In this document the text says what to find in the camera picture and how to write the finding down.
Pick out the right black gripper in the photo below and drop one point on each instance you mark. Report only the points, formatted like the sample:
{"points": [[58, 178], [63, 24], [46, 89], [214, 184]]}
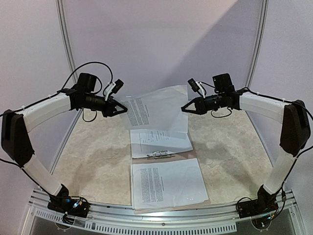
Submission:
{"points": [[200, 105]]}

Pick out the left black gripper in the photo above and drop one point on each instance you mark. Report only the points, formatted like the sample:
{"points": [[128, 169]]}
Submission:
{"points": [[110, 107]]}

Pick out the translucent brown folder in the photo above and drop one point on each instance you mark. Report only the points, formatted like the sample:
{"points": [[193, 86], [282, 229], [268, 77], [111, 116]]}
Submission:
{"points": [[161, 177]]}

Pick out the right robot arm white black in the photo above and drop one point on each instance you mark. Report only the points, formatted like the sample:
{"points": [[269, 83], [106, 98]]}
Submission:
{"points": [[292, 115]]}

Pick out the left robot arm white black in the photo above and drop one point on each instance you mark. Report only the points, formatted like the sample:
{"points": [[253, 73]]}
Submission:
{"points": [[16, 125]]}

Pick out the metal folder clip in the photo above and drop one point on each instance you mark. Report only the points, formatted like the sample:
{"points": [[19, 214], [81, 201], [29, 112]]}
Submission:
{"points": [[160, 154]]}

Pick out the perforated metal strip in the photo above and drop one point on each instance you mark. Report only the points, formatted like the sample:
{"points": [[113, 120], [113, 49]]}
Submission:
{"points": [[51, 223]]}

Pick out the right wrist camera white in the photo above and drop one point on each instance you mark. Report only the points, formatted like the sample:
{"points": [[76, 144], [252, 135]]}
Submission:
{"points": [[197, 87]]}

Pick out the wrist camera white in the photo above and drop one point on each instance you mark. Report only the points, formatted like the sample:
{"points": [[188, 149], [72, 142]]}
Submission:
{"points": [[197, 87], [112, 88]]}

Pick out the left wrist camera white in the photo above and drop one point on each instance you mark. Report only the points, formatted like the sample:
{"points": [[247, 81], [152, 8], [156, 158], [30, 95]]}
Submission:
{"points": [[112, 88]]}

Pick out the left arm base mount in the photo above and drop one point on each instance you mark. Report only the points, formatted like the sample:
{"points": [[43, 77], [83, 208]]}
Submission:
{"points": [[70, 205]]}

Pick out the left aluminium frame post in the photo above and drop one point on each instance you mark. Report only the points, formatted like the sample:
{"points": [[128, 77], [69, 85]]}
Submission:
{"points": [[60, 5]]}

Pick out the aluminium frame post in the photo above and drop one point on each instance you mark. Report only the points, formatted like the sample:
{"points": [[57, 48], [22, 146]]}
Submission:
{"points": [[253, 23], [60, 5]]}

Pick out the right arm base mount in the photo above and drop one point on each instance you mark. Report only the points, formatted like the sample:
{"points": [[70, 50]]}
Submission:
{"points": [[246, 207]]}

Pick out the right aluminium frame post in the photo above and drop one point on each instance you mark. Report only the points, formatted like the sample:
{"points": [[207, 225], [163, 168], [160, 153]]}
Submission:
{"points": [[253, 23]]}

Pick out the aluminium front rail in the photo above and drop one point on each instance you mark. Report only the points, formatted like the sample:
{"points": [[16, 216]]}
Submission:
{"points": [[112, 213]]}

